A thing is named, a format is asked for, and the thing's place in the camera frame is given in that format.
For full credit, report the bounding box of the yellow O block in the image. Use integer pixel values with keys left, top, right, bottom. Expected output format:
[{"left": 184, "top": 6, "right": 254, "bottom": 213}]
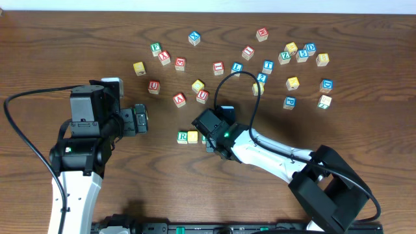
[{"left": 187, "top": 131, "right": 198, "bottom": 144}]

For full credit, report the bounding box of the green R block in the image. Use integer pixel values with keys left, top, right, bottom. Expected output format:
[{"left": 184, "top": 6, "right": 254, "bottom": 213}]
[{"left": 177, "top": 131, "right": 188, "bottom": 144}]

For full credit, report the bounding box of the blue T block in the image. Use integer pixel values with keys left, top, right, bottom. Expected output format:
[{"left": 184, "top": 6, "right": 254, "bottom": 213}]
[{"left": 262, "top": 60, "right": 274, "bottom": 74}]

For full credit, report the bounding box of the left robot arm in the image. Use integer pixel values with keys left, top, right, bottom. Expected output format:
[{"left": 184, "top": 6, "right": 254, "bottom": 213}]
[{"left": 48, "top": 77, "right": 148, "bottom": 233}]

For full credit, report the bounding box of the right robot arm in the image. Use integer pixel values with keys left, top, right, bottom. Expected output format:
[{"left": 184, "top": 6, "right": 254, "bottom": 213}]
[{"left": 192, "top": 109, "right": 372, "bottom": 233}]

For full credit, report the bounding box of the red U block left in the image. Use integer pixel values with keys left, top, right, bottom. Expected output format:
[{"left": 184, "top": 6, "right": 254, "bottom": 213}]
[{"left": 148, "top": 81, "right": 161, "bottom": 95}]

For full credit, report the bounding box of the red u block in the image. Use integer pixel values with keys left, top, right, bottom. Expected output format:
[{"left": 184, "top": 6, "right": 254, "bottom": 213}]
[
  {"left": 196, "top": 90, "right": 209, "bottom": 104},
  {"left": 148, "top": 81, "right": 161, "bottom": 95}
]

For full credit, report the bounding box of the red A block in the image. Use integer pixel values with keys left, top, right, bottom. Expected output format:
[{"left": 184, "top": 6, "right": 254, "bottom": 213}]
[{"left": 172, "top": 93, "right": 186, "bottom": 108}]

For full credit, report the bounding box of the red U block centre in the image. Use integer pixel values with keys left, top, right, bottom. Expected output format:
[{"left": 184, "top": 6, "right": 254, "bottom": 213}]
[{"left": 196, "top": 90, "right": 209, "bottom": 104}]

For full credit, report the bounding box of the yellow block far left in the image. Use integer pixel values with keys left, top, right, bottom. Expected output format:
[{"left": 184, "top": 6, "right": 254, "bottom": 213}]
[{"left": 133, "top": 62, "right": 146, "bottom": 76}]

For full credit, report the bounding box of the yellow tilted block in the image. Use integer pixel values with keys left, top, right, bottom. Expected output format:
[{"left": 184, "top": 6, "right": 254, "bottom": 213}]
[{"left": 191, "top": 79, "right": 205, "bottom": 94}]

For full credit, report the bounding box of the yellow S block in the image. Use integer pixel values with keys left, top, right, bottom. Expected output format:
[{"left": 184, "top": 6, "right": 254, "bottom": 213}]
[{"left": 252, "top": 83, "right": 265, "bottom": 96}]

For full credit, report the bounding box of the red E block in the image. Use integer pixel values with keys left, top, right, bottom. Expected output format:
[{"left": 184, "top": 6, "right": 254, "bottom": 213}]
[{"left": 175, "top": 57, "right": 186, "bottom": 72}]

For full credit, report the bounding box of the red I block centre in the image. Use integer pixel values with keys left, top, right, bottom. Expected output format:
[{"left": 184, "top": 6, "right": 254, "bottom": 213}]
[{"left": 213, "top": 61, "right": 224, "bottom": 75}]

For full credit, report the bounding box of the red i block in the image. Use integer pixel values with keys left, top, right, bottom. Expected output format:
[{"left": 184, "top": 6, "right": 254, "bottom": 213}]
[
  {"left": 213, "top": 61, "right": 224, "bottom": 75},
  {"left": 242, "top": 45, "right": 255, "bottom": 60}
]

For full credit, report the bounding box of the green F block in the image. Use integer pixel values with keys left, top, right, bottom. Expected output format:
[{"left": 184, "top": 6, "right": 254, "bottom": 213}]
[{"left": 150, "top": 42, "right": 162, "bottom": 57}]

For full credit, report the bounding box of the blue L block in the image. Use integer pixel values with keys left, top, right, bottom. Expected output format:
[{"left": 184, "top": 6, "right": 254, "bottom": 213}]
[{"left": 231, "top": 62, "right": 243, "bottom": 77}]

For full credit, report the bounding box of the blue 2 block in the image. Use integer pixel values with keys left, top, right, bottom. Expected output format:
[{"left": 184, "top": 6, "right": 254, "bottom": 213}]
[{"left": 257, "top": 73, "right": 268, "bottom": 85}]

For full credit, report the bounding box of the blue P block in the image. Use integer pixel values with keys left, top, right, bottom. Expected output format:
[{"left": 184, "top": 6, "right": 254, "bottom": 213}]
[{"left": 283, "top": 96, "right": 296, "bottom": 110}]

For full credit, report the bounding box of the red I block upper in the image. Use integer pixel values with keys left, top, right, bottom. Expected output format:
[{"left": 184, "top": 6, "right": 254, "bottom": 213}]
[{"left": 242, "top": 45, "right": 255, "bottom": 60}]

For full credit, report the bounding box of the yellow K block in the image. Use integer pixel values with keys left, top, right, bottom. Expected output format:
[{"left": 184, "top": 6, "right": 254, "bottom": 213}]
[{"left": 286, "top": 77, "right": 300, "bottom": 90}]

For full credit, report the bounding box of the blue X block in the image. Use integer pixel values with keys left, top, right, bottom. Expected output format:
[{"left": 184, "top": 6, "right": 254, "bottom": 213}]
[{"left": 188, "top": 31, "right": 201, "bottom": 46}]

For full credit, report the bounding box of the green Z block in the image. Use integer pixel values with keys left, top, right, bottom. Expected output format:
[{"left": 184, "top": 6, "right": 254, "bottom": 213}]
[{"left": 278, "top": 51, "right": 291, "bottom": 65}]

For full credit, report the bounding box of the green 7 block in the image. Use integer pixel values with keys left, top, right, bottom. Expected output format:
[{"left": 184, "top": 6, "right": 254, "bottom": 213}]
[{"left": 318, "top": 95, "right": 332, "bottom": 109}]

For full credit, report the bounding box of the yellow block with picture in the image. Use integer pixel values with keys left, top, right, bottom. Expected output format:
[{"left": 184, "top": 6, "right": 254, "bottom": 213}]
[{"left": 284, "top": 42, "right": 298, "bottom": 56}]

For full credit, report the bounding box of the blue 5 block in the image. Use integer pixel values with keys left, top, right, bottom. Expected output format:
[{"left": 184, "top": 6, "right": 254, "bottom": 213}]
[{"left": 296, "top": 49, "right": 309, "bottom": 63}]

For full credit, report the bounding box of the blue D block right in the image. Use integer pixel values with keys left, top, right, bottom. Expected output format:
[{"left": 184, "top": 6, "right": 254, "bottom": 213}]
[{"left": 320, "top": 79, "right": 333, "bottom": 94}]

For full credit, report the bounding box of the blue d block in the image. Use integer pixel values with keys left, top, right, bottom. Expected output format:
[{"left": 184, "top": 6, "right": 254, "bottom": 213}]
[
  {"left": 304, "top": 43, "right": 317, "bottom": 57},
  {"left": 320, "top": 79, "right": 333, "bottom": 94}
]

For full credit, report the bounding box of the blue D block upper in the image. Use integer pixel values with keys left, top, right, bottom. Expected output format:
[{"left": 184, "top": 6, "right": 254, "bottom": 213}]
[{"left": 304, "top": 43, "right": 317, "bottom": 57}]

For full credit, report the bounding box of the yellow B block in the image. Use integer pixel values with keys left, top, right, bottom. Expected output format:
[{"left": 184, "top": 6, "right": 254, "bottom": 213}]
[{"left": 316, "top": 53, "right": 330, "bottom": 66}]

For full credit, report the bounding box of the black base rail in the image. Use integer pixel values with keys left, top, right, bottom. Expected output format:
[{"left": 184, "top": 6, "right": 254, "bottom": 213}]
[{"left": 90, "top": 222, "right": 384, "bottom": 234}]

